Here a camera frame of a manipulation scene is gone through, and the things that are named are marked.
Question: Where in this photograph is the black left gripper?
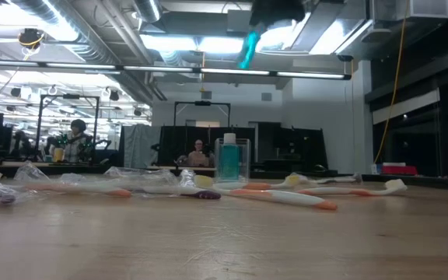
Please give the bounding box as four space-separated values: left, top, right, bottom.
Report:
248 0 306 32

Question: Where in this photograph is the teal mouthwash bottle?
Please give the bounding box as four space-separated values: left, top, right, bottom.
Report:
219 132 241 182

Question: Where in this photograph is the orange white toothbrush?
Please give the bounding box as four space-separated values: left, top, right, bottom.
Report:
296 178 408 198
194 173 338 212

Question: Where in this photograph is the long ceiling light bar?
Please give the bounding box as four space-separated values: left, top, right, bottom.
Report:
0 58 352 82

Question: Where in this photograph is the black curtain panel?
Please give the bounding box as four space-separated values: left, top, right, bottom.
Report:
157 124 256 168
254 121 329 172

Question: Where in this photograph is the person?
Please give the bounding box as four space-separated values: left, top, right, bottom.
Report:
63 118 93 163
187 138 213 168

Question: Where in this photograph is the clear acrylic holder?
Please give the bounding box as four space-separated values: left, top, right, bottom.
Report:
214 138 251 184

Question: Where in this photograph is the white ceiling unit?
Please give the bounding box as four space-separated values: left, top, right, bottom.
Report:
371 0 448 21

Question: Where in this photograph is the grey cloth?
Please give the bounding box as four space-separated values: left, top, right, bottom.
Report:
119 124 162 169

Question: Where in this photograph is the red box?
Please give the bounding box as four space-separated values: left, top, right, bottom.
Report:
380 165 418 177

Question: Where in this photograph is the black gantry frame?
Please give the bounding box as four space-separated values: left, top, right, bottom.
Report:
173 100 232 128
36 93 101 163

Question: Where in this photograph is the yellow hanging cable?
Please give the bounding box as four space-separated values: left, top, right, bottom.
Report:
373 0 411 164

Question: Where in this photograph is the black metal table frame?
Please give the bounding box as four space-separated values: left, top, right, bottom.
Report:
0 159 448 192

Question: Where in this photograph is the black ceiling camera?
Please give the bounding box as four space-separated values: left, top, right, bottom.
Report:
17 27 46 51

